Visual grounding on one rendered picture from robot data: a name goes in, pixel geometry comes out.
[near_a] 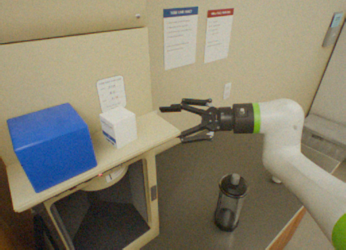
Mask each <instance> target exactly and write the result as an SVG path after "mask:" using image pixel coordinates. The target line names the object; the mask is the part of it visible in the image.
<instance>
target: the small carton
mask: <svg viewBox="0 0 346 250"><path fill-rule="evenodd" d="M99 116H100V122H101V126H102V131H103V136H104V139H105V140H106V141H107V142H109V143H110V144H112V145H113V146H114V147H115V148H116V149H119V148H121V147H123V146H125V145H126V144H129V143H130V142H132V141H133V140H135V139H137V125H136V120H135V115H134V114H133V113H132V112H130V111H129V110H127V109H125V108H124V107H122V106H119V107H115V108H114V109H112V110H109V111H107V112H103V113H102V114H100V115H99Z"/></svg>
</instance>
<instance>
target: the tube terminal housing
mask: <svg viewBox="0 0 346 250"><path fill-rule="evenodd" d="M120 74H124V86H125V91H126V98H127V107H125V109H127V110H129V111H130V112H132V113H133V114H134V115H135V117H139V116H141V115H145V114H147V113H149V112H152V101H151V74H150V64H149V37H148V28H147V27H136V28H127V29H121V30H109V31H104V32H91V33H86V34H73V35H68V36H59V37H50V38H45V39H37V40H28V41H20V42H10V43H3V44H0V156H1V159H2V160H3V162H4V164H5V166H6V167H8V165H10V164H14V163H16V162H18V161H19V160H18V157H17V156H16V154H15V152H14V149H13V144H12V141H11V138H10V134H9V130H8V125H7V120H8V119H10V118H16V117H18V116H21V115H26V114H29V113H31V112H36V111H39V110H43V109H47V108H49V107H54V106H56V105H61V104H64V103H70V105H71V106H72V107H73V108H74V109H75V110H76V112H78V115H80V117H81V118H82V119H83V120H84V121H85V123H86V124H88V128H89V132H90V134H93V133H95V132H99V131H101V130H102V126H101V122H100V116H99V115H100V114H102V113H101V108H100V102H99V98H98V95H97V87H96V84H95V81H96V80H100V79H102V78H109V77H111V76H117V75H120ZM140 159H142V162H143V171H144V182H145V192H146V203H147V213H148V219H149V221H148V223H147V224H148V225H149V227H151V230H149V231H148V232H146V233H145V234H144V235H142V236H140V237H139V238H138V239H137V240H135V241H134V242H132V243H131V244H129V246H127V247H125V248H124V249H123V250H139V249H140V248H141V247H143V246H144V245H145V244H147V243H148V242H149V241H151V239H153V238H155V237H156V236H157V235H159V220H158V200H157V198H156V199H155V200H154V201H151V187H152V186H154V185H156V195H157V183H156V163H155V148H154V149H152V150H150V151H147V152H146V153H144V154H141V155H139V156H137V157H136V158H134V159H131V160H130V161H127V162H126V163H124V164H122V167H121V166H117V167H115V168H114V169H112V170H113V171H111V170H110V171H107V172H105V173H104V174H102V176H96V177H95V178H93V179H92V180H91V181H88V182H86V183H82V184H80V185H78V186H76V188H75V189H73V190H72V191H70V190H69V191H66V192H64V193H62V194H60V195H59V196H58V197H53V198H51V199H50V200H46V201H45V202H43V203H44V204H45V207H46V208H47V211H48V212H49V215H50V216H51V219H52V220H53V222H54V224H55V227H56V228H57V231H58V232H59V235H60V237H61V239H62V241H63V242H64V245H65V246H66V249H67V250H70V249H69V248H68V245H67V244H66V241H65V239H64V237H63V235H62V233H61V231H60V229H59V227H58V225H57V222H56V221H55V219H54V217H53V215H52V213H51V210H50V207H51V205H52V204H53V203H54V202H55V201H57V200H59V199H61V198H64V197H65V196H66V195H69V194H71V193H73V192H75V191H78V190H79V189H81V188H83V187H85V186H88V185H89V184H90V183H93V182H95V181H98V180H99V179H100V178H103V177H105V176H108V175H110V174H112V173H114V172H115V171H118V170H119V169H122V168H124V167H125V166H128V165H129V164H132V163H134V162H135V161H138V160H140Z"/></svg>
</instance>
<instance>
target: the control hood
mask: <svg viewBox="0 0 346 250"><path fill-rule="evenodd" d="M135 120H136V125H137V139H135V140H133V141H132V142H130V143H129V144H126V145H125V146H123V147H121V148H119V149H116V148H115V147H114V146H113V145H112V144H110V143H109V142H107V141H106V140H105V139H104V136H103V131H102V130H101V131H99V132H95V133H93V134H90V137H91V138H92V139H91V140H92V143H93V149H94V151H95V157H96V159H97V166H96V167H95V168H91V169H90V170H88V171H85V172H83V173H82V174H79V175H77V176H74V177H73V178H70V179H68V180H65V181H63V182H62V183H59V184H57V185H54V186H53V187H51V188H49V189H47V190H45V191H42V192H40V193H36V192H35V191H34V189H33V187H32V185H31V184H30V181H29V179H28V178H27V175H26V173H25V171H24V170H23V168H22V166H21V164H20V161H18V162H16V163H14V164H10V165H8V167H6V170H7V175H8V181H9V186H10V193H11V197H12V201H13V207H14V210H15V212H22V211H24V210H26V209H30V208H31V207H34V206H35V205H38V204H39V203H42V202H44V201H45V200H48V199H49V198H51V197H54V196H55V195H58V194H60V193H62V192H64V191H66V190H68V189H70V188H73V187H74V186H77V185H79V184H80V183H83V182H84V181H85V180H89V179H90V178H93V177H95V176H97V175H99V174H102V173H104V172H105V171H108V170H109V169H112V168H114V167H115V166H118V165H120V164H123V163H124V162H125V161H128V160H129V159H133V158H134V157H136V156H139V155H141V154H144V153H146V152H147V151H150V150H152V149H154V148H156V147H158V146H160V145H161V144H164V143H165V142H167V141H170V140H171V139H174V138H176V136H179V135H180V130H179V129H177V128H176V127H173V125H171V124H170V123H168V122H167V121H165V120H164V119H163V118H161V117H159V116H158V115H157V114H156V113H154V112H149V113H147V114H145V115H141V116H139V117H136V118H135Z"/></svg>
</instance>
